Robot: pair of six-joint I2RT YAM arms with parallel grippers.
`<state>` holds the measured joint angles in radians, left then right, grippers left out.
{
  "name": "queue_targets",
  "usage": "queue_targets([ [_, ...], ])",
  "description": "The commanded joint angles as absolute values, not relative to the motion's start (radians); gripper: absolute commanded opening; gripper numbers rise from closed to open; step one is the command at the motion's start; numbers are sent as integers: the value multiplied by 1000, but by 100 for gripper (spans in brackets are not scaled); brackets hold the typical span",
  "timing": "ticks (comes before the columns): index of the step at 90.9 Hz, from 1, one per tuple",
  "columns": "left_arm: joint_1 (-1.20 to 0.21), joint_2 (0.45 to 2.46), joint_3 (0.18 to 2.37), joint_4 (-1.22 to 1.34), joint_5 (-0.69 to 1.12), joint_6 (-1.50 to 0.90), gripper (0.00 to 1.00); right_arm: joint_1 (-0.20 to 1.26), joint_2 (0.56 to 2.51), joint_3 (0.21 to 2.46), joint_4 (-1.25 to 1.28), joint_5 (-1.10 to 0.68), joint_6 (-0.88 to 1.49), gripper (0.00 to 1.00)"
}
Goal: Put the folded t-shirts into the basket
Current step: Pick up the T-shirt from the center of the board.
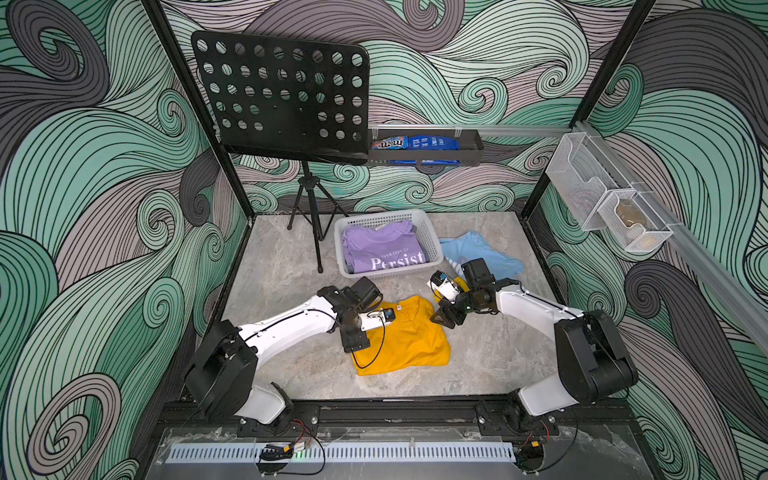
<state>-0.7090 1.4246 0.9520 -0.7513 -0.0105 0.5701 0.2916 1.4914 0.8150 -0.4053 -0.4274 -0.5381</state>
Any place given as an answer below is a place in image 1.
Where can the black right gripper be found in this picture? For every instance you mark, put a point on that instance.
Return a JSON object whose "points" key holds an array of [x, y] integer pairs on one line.
{"points": [[455, 307]]}

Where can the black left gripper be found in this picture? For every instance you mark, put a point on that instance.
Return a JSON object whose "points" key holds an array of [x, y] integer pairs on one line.
{"points": [[357, 341]]}

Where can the purple Persist t-shirt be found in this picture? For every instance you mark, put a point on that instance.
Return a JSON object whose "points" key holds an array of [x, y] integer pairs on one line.
{"points": [[391, 246]]}

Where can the yellow t-shirt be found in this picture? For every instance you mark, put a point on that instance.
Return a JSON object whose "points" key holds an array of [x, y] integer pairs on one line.
{"points": [[411, 340]]}

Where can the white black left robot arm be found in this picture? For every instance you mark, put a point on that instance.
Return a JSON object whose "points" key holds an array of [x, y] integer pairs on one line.
{"points": [[221, 375]]}

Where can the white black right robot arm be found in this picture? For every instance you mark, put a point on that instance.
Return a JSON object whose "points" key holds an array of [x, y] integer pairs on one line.
{"points": [[592, 359]]}

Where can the white plastic basket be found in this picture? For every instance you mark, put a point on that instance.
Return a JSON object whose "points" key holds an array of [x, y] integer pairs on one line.
{"points": [[425, 234]]}

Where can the yellow triangle ruler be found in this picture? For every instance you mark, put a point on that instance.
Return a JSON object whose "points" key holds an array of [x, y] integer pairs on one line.
{"points": [[461, 284]]}

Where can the light blue t-shirt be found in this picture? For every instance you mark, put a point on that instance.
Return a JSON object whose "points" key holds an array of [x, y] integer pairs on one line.
{"points": [[471, 246]]}

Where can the M&M's candy bag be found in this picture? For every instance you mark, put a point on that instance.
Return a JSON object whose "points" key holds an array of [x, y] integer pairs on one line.
{"points": [[391, 143]]}

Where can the blue snack packet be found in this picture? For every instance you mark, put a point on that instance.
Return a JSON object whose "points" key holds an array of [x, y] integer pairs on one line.
{"points": [[432, 143]]}

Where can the black perforated music stand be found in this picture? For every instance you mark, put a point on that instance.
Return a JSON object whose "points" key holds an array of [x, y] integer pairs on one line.
{"points": [[290, 99]]}

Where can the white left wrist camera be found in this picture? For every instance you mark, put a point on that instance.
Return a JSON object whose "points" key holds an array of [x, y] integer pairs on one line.
{"points": [[377, 319]]}

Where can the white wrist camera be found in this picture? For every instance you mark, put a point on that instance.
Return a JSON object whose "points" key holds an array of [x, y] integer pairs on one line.
{"points": [[444, 287], [377, 319]]}

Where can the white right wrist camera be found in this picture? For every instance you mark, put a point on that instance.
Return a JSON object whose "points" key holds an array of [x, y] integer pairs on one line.
{"points": [[444, 287]]}

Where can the white slotted cable duct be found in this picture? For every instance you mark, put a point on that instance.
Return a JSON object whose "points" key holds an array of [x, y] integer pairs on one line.
{"points": [[348, 452]]}

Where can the clear plastic wall bin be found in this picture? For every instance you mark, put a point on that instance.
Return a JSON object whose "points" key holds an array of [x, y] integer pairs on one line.
{"points": [[580, 179]]}

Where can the right electronics board with wires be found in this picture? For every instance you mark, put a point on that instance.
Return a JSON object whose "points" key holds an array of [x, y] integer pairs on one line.
{"points": [[543, 454]]}

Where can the electronics board with wires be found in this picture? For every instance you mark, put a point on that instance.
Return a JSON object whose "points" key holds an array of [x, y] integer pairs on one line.
{"points": [[273, 458], [543, 454]]}

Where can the small clear wall bin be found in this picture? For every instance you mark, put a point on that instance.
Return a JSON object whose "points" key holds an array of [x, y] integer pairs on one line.
{"points": [[631, 222]]}

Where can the left electronics board with wires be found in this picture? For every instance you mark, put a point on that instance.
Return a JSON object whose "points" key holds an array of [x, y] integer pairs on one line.
{"points": [[273, 458]]}

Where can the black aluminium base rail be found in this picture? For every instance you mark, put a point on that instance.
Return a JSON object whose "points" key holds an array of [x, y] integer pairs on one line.
{"points": [[490, 415]]}

